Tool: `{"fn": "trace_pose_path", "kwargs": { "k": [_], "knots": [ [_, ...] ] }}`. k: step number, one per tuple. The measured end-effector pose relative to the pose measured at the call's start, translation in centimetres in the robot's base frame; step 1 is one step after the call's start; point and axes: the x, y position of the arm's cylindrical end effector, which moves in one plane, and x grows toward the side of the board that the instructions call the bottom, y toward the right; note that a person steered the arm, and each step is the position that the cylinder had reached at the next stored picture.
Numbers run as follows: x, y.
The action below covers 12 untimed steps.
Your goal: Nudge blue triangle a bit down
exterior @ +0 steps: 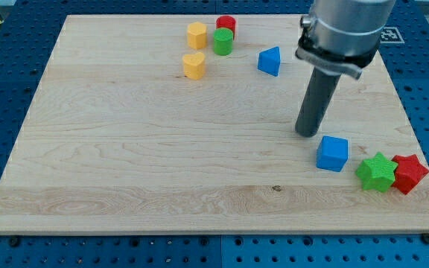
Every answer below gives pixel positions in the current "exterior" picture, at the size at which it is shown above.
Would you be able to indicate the blue cube block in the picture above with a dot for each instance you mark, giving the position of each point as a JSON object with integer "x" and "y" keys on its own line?
{"x": 332, "y": 153}

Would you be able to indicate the blue triangle block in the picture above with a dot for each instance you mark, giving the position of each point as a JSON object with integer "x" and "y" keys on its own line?
{"x": 269, "y": 61}

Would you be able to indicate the red cylinder block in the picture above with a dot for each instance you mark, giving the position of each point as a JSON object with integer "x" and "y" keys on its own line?
{"x": 227, "y": 21}

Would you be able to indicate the fiducial marker tag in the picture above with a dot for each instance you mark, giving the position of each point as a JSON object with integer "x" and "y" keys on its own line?
{"x": 391, "y": 35}

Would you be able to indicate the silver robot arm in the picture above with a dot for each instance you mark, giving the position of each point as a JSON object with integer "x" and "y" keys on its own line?
{"x": 342, "y": 36}

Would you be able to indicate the yellow pentagon block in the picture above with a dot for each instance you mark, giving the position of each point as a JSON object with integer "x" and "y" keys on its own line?
{"x": 197, "y": 35}

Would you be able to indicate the green star block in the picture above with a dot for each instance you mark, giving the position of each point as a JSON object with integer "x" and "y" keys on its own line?
{"x": 377, "y": 173}

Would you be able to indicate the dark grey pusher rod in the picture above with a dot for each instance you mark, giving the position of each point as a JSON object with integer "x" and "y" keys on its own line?
{"x": 315, "y": 102}

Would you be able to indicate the yellow heart block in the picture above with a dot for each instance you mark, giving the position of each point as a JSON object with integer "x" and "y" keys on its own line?
{"x": 194, "y": 66}

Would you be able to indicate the green cylinder block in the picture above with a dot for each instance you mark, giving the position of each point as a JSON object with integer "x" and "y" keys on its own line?
{"x": 222, "y": 41}

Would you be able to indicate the red star block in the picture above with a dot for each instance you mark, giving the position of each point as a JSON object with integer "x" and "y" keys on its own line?
{"x": 409, "y": 173}

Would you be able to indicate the wooden board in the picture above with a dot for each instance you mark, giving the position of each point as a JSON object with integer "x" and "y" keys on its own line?
{"x": 117, "y": 141}

